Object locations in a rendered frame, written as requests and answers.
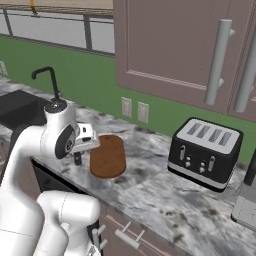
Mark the yellow post outside window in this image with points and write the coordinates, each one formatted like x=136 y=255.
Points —
x=33 y=6

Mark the black sink tap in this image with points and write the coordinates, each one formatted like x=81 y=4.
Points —
x=53 y=81

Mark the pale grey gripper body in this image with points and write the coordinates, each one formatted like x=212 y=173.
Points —
x=87 y=143

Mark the white wall socket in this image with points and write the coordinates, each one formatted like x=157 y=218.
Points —
x=143 y=112
x=3 y=68
x=126 y=107

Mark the black sink basin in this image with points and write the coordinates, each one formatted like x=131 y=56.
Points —
x=20 y=108

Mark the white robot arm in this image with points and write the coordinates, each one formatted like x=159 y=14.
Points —
x=23 y=173

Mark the brown oval cutting board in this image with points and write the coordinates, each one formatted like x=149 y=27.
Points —
x=108 y=156

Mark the mauve drawer front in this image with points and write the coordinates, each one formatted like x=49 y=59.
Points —
x=156 y=245

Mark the window with dark frame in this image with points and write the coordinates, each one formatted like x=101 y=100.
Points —
x=50 y=28

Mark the black and white toaster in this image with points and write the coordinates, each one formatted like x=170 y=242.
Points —
x=203 y=153

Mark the mauve wall cupboard door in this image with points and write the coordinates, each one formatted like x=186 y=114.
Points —
x=166 y=43
x=250 y=110

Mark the grey and black coffee machine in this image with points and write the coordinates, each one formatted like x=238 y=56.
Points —
x=245 y=206

